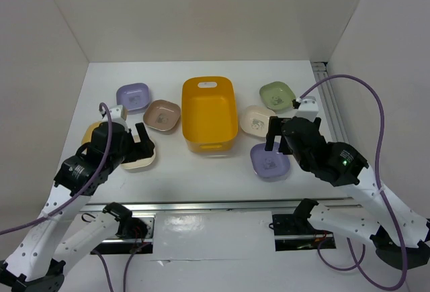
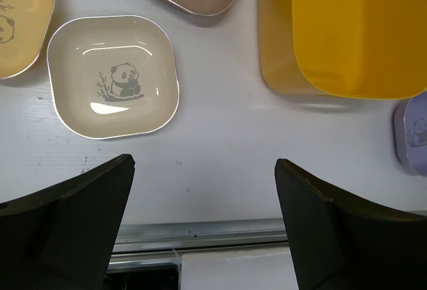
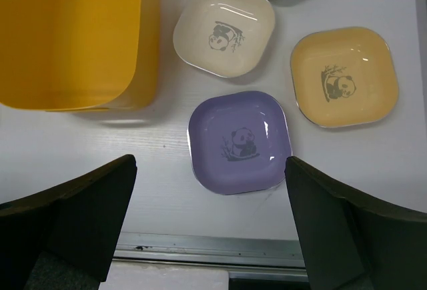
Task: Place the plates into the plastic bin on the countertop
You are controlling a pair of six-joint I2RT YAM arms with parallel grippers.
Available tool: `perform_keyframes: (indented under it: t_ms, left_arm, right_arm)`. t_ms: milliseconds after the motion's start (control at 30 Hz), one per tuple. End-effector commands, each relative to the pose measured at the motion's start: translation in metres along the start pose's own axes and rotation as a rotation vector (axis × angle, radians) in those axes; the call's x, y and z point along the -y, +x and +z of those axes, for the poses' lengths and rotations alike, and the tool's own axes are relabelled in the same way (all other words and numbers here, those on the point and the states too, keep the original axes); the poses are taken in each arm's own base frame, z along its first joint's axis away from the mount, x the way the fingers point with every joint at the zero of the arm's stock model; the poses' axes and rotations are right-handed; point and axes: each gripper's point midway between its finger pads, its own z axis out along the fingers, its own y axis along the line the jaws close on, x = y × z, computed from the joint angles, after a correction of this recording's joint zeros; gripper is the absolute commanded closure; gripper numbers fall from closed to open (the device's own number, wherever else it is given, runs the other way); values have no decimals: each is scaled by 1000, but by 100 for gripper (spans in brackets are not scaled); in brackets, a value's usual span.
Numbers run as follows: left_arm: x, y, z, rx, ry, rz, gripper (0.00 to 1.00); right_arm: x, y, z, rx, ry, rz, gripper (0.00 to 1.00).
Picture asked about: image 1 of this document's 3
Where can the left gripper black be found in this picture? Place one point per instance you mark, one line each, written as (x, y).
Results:
(143, 149)

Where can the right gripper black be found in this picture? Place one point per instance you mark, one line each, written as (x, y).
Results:
(274, 129)

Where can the cream plate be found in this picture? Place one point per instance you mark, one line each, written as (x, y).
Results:
(140, 163)
(254, 120)

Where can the lavender plate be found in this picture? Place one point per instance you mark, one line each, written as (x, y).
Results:
(269, 165)
(134, 97)

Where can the brown pink plate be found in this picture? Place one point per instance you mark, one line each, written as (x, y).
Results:
(162, 115)

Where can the green plate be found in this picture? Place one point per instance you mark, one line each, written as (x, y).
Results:
(277, 96)

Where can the yellow plate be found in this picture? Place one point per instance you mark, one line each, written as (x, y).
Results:
(88, 133)

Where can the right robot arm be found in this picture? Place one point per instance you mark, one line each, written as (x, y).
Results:
(399, 235)

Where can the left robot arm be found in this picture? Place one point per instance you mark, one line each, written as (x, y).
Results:
(44, 257)

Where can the yellow plastic bin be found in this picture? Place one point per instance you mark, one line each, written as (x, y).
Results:
(209, 114)

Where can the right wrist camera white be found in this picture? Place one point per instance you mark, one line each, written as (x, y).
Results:
(306, 108)

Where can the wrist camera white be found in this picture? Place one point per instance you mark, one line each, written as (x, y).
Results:
(306, 108)
(118, 116)

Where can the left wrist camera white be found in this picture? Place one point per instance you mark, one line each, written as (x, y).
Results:
(118, 116)

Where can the aluminium rail front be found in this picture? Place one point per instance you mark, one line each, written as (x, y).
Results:
(223, 205)

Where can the aluminium rail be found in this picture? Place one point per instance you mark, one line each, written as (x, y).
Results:
(223, 205)
(329, 103)

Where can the aluminium rail right side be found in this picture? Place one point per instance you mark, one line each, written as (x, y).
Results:
(329, 103)

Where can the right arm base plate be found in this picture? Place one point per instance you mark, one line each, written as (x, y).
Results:
(292, 233)

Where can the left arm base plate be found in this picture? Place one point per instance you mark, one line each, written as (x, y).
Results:
(140, 235)

